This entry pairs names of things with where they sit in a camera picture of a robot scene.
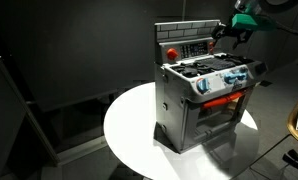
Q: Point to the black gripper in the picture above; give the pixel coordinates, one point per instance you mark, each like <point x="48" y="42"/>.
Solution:
<point x="235" y="32"/>

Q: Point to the small orange stove button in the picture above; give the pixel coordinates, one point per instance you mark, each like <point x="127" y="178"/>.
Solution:
<point x="210" y="43"/>
<point x="211" y="49"/>

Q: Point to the black stove burner grate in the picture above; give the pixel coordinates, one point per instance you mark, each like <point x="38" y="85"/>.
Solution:
<point x="212" y="65"/>

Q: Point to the black stove keypad panel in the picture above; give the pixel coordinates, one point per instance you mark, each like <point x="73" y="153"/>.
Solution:
<point x="194" y="50"/>

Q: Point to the blue stove knob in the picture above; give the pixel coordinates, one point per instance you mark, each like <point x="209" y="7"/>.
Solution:
<point x="230" y="78"/>
<point x="202" y="86"/>
<point x="243" y="74"/>

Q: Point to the large orange stove knob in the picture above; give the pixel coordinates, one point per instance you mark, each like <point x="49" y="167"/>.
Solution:
<point x="172" y="54"/>

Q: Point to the grey toy stove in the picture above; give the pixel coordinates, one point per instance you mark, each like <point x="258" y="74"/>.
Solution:
<point x="172" y="110"/>

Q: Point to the grey oven door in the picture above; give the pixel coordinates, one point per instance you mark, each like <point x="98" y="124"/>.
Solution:
<point x="219" y="123"/>

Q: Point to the yellow wooden chair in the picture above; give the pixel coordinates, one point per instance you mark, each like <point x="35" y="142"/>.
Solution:
<point x="294" y="133"/>

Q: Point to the black floor stand foot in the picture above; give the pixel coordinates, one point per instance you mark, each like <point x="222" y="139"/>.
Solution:
<point x="295" y="161"/>

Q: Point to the teal wrist camera box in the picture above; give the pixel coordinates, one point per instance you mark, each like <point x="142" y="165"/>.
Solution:
<point x="252" y="22"/>

